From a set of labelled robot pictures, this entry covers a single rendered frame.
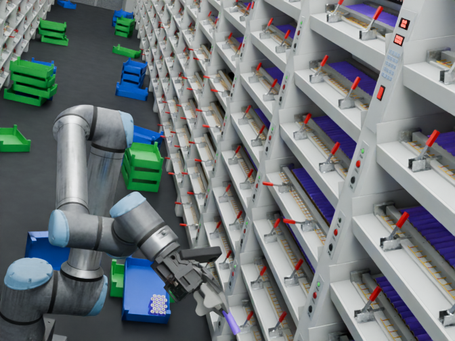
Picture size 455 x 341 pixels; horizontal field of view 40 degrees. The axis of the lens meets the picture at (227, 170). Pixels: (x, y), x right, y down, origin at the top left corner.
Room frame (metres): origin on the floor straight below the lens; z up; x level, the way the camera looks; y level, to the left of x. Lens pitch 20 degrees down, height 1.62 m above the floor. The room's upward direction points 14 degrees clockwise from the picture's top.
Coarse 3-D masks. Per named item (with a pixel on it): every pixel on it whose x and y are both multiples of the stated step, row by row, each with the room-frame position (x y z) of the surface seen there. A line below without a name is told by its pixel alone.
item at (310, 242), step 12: (276, 168) 2.07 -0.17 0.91; (288, 168) 2.06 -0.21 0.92; (276, 180) 2.00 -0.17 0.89; (276, 192) 1.91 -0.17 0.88; (288, 192) 1.91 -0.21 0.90; (288, 204) 1.82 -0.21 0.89; (300, 204) 1.82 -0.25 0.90; (288, 216) 1.77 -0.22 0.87; (300, 216) 1.74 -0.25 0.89; (300, 228) 1.67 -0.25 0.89; (300, 240) 1.65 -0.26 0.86; (312, 240) 1.60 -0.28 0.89; (312, 252) 1.53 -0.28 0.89; (312, 264) 1.54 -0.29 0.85
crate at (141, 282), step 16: (128, 272) 2.50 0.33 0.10; (144, 272) 2.53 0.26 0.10; (128, 288) 2.42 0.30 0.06; (144, 288) 2.45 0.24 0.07; (160, 288) 2.48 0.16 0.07; (128, 304) 2.34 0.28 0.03; (144, 304) 2.37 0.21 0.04; (128, 320) 2.28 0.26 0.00; (144, 320) 2.29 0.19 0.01; (160, 320) 2.30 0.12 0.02
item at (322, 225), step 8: (280, 176) 2.01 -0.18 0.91; (288, 176) 1.98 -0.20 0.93; (296, 184) 1.91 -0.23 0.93; (296, 192) 1.89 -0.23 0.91; (304, 192) 1.85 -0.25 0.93; (296, 200) 1.83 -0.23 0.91; (304, 200) 1.79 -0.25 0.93; (312, 208) 1.74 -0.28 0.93; (312, 216) 1.71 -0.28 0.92; (320, 216) 1.69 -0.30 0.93; (320, 224) 1.64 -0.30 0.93
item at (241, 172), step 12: (228, 144) 2.74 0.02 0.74; (240, 144) 2.74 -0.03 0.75; (228, 156) 2.67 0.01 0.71; (240, 156) 2.66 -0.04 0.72; (228, 168) 2.55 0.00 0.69; (240, 168) 2.53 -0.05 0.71; (252, 168) 2.34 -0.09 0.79; (240, 180) 2.41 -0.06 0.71; (252, 180) 2.41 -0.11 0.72; (240, 192) 2.30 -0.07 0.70
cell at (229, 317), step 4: (224, 312) 1.30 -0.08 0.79; (224, 316) 1.29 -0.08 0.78; (228, 316) 1.29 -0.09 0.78; (232, 316) 1.29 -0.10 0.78; (228, 320) 1.28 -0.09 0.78; (232, 320) 1.28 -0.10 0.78; (232, 324) 1.28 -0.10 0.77; (236, 324) 1.28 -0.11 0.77; (232, 328) 1.27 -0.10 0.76; (236, 328) 1.27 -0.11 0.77; (236, 332) 1.27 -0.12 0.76
